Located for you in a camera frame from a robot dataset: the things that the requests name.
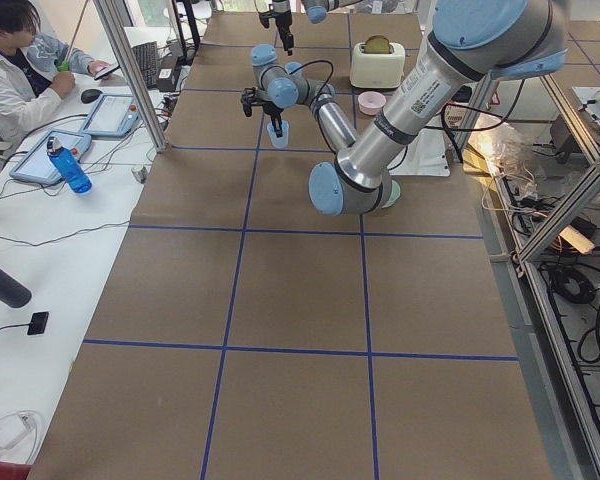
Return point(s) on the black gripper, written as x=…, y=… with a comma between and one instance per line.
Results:
x=281, y=19
x=271, y=111

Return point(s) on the light blue cup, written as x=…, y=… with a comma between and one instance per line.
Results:
x=294, y=68
x=279, y=136

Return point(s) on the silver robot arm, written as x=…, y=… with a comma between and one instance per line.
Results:
x=316, y=10
x=469, y=40

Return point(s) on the toast slice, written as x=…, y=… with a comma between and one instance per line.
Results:
x=377, y=45

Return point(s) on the cream toaster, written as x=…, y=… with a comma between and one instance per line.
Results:
x=377, y=71

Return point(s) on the pink plastic bowl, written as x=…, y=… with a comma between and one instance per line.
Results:
x=371, y=103

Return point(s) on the green plastic bowl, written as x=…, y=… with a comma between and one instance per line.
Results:
x=394, y=195

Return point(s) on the black keyboard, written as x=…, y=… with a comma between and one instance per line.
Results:
x=147, y=59

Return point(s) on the far teach pendant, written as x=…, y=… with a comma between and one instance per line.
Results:
x=112, y=116

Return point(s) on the teach pendant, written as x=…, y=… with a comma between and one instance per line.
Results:
x=38, y=168
x=112, y=116

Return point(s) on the black computer mouse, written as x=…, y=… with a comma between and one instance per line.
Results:
x=89, y=96

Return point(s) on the blue water bottle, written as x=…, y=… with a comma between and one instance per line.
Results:
x=67, y=166

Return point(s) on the near teach pendant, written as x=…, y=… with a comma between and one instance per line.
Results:
x=38, y=168

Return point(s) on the person in white jacket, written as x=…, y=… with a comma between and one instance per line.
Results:
x=36, y=71

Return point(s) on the small black square device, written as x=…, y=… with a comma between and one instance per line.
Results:
x=38, y=323

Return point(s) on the dark grey thermos bottle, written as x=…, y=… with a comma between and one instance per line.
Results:
x=12, y=292

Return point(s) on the aluminium frame post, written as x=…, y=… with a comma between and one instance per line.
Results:
x=112, y=23

